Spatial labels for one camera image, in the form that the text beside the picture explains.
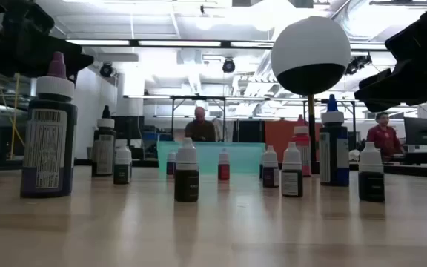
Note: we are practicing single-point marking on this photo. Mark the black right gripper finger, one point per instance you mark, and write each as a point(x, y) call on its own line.
point(387, 79)
point(380, 99)

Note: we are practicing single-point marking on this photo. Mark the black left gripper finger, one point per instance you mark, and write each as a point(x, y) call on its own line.
point(73, 69)
point(74, 53)

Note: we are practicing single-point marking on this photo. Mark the large blue coloring bottle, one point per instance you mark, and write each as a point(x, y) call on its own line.
point(334, 155)

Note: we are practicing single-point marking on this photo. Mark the large purple-tipped coloring bottle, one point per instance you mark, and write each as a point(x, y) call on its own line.
point(48, 148)

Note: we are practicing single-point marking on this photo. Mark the small dark dropper bottle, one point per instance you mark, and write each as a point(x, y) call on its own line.
point(261, 171)
point(186, 185)
point(292, 183)
point(371, 185)
point(170, 167)
point(269, 178)

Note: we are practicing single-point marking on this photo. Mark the large red coloring bottle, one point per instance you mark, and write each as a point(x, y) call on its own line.
point(304, 148)

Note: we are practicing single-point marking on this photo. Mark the large black-tipped coloring bottle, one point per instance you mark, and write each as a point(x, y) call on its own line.
point(104, 155)

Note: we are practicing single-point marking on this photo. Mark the small green dropper bottle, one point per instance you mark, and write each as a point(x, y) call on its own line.
point(122, 174)

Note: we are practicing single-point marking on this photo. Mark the small red-orange dropper bottle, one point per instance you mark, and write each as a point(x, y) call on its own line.
point(224, 172)

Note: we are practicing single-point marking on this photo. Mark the black ceiling spot light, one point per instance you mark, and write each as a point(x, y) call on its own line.
point(106, 69)
point(358, 64)
point(228, 66)

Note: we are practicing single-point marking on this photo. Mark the person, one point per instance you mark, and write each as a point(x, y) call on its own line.
point(384, 139)
point(199, 130)

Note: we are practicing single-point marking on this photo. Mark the black computer monitor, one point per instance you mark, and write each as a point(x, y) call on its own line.
point(421, 131)

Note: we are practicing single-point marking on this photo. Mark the black office desk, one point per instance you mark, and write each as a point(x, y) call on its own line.
point(421, 158)

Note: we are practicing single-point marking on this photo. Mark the black cabinet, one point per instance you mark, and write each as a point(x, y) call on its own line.
point(132, 128)
point(248, 131)

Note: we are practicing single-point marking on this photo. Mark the white globe table lamp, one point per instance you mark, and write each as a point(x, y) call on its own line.
point(310, 48)

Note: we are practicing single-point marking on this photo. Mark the long ceiling light bar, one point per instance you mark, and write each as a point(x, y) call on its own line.
point(180, 43)

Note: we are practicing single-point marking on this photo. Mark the orange partition panel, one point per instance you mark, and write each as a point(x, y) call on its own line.
point(280, 135)

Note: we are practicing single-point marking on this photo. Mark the teal translucent plastic bin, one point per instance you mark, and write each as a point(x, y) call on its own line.
point(243, 157)

